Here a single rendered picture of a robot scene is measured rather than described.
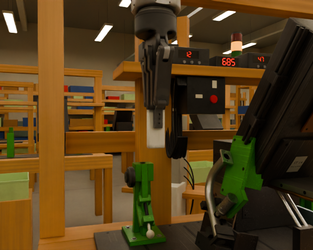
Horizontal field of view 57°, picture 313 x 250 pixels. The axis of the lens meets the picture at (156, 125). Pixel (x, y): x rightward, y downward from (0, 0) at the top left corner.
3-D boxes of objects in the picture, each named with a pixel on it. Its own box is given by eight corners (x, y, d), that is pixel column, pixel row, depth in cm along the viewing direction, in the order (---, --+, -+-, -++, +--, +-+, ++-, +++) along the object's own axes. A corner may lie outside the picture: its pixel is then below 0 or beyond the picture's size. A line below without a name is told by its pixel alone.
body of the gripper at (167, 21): (129, 20, 55) (130, 69, 55) (140, 3, 46) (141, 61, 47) (167, 24, 57) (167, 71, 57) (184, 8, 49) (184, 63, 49)
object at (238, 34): (244, 41, 134) (244, 31, 134) (234, 40, 133) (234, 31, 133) (238, 44, 139) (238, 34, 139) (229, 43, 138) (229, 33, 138)
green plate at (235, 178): (259, 207, 92) (274, 143, 93) (237, 202, 90) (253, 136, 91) (239, 198, 103) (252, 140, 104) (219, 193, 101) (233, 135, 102)
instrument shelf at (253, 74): (320, 81, 130) (320, 72, 130) (122, 71, 104) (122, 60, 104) (281, 87, 154) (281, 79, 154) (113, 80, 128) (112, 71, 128)
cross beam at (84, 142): (316, 145, 157) (317, 129, 157) (65, 154, 119) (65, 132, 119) (309, 145, 162) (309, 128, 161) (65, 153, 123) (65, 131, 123)
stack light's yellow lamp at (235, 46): (244, 51, 134) (244, 41, 134) (234, 50, 133) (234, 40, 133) (238, 53, 139) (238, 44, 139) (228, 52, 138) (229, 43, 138)
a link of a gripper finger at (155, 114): (161, 99, 52) (166, 98, 49) (161, 128, 52) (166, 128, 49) (152, 99, 51) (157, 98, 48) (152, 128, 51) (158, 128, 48)
